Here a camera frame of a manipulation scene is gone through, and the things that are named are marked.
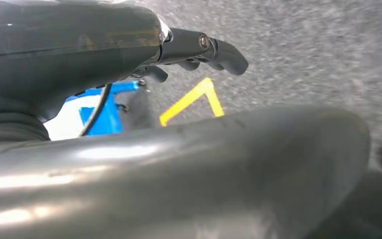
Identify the blue metal shelving rack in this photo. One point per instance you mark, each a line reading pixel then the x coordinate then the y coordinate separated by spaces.
pixel 110 122

